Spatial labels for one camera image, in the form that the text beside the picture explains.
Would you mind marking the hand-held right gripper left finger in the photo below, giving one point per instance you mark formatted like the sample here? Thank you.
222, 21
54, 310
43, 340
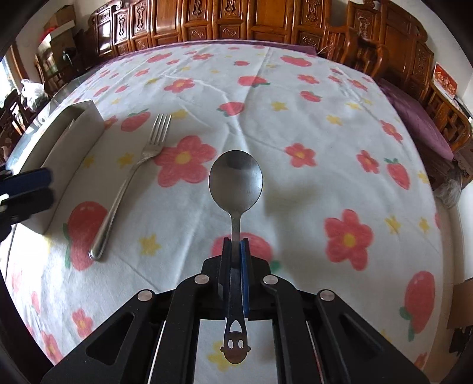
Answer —
226, 266

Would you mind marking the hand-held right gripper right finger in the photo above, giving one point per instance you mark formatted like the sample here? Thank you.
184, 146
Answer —
244, 266

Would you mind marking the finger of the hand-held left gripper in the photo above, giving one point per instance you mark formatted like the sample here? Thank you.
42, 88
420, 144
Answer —
29, 205
27, 181

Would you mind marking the stainless steel tray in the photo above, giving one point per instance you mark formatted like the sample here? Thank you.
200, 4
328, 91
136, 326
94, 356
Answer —
62, 155

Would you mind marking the metal fork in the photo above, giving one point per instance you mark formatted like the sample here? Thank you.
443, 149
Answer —
147, 151

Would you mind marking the dark wooden chair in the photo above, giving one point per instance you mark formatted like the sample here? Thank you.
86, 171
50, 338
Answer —
13, 118

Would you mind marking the white plastic bag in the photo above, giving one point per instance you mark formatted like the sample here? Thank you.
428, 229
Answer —
32, 92

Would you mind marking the floral strawberry tablecloth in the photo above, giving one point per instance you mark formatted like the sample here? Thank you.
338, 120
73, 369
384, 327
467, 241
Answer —
295, 122

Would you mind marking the cardboard box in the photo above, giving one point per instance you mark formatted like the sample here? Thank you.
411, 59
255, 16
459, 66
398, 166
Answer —
61, 18

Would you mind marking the grey plastic bag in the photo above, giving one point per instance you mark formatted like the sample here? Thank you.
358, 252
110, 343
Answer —
449, 192

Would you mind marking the purple bench mat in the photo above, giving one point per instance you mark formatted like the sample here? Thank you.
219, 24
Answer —
258, 43

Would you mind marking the purple seat cushion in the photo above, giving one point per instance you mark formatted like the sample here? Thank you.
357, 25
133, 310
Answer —
417, 118

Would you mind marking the wooden armchair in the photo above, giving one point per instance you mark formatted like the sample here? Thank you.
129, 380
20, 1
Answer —
364, 51

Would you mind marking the carved wooden side table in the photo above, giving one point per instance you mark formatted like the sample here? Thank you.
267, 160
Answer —
451, 118

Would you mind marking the red desk calendar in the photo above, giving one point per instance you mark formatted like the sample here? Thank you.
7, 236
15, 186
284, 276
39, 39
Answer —
445, 81

